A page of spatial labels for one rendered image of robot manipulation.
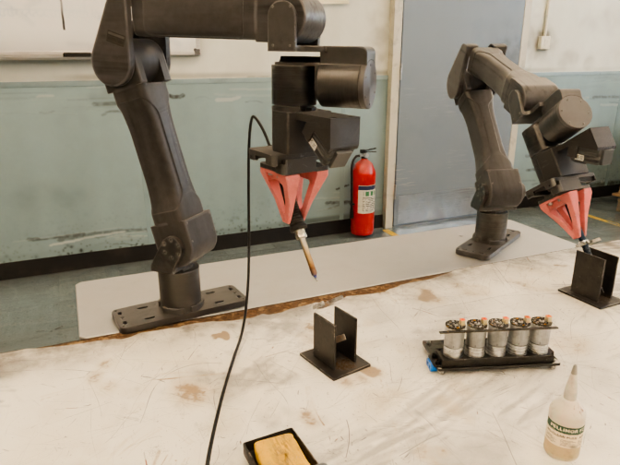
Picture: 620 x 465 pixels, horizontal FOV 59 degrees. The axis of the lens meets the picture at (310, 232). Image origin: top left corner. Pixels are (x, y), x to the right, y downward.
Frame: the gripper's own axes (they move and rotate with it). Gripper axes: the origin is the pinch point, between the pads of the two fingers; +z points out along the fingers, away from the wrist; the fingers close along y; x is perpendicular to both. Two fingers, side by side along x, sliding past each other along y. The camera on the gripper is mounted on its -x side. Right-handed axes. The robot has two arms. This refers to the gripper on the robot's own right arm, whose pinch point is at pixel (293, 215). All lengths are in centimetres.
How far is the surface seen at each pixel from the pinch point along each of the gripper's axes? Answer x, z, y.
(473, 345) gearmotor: -21.8, 13.4, 12.6
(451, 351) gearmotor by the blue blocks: -20.4, 14.1, 10.2
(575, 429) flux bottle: -38.1, 13.1, 7.5
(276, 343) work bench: -1.5, 17.6, -3.8
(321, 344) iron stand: -9.3, 14.7, -1.8
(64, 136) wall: 245, 24, 21
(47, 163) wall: 247, 37, 12
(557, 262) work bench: -6, 17, 57
